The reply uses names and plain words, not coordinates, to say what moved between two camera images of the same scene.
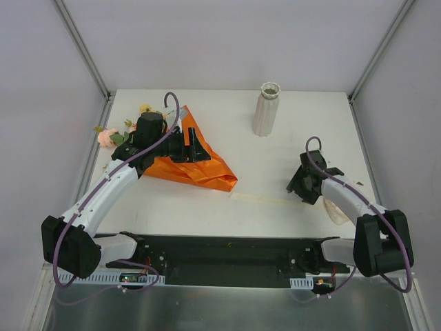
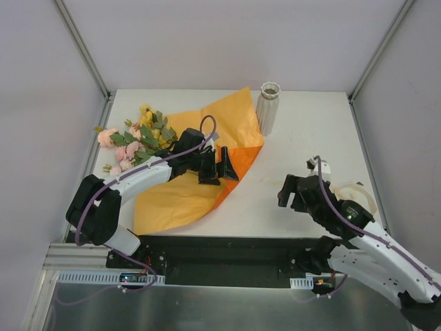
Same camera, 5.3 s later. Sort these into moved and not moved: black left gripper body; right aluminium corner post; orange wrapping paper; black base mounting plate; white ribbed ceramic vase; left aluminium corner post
Moved: orange wrapping paper; black left gripper body
Not moved: left aluminium corner post; right aluminium corner post; black base mounting plate; white ribbed ceramic vase
